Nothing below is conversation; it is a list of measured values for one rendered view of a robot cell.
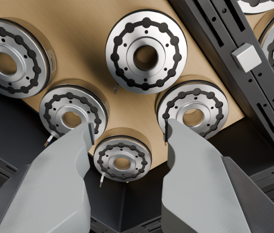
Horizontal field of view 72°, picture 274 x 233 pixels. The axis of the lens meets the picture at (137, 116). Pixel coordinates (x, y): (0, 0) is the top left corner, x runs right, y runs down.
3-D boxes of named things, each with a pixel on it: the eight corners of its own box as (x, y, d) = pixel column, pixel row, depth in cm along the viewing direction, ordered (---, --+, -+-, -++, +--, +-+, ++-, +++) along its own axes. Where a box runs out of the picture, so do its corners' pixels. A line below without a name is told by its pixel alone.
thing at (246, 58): (230, 53, 16) (235, 56, 15) (245, 41, 15) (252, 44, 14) (239, 69, 17) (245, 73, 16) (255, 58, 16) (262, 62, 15)
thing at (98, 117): (27, 113, 29) (25, 114, 28) (68, 71, 25) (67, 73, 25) (77, 151, 32) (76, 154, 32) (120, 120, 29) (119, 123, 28)
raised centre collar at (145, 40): (117, 57, 23) (117, 58, 23) (146, 26, 21) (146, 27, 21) (145, 83, 25) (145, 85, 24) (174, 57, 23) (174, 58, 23)
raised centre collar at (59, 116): (50, 116, 28) (48, 118, 28) (70, 97, 27) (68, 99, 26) (75, 136, 30) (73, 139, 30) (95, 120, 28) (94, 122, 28)
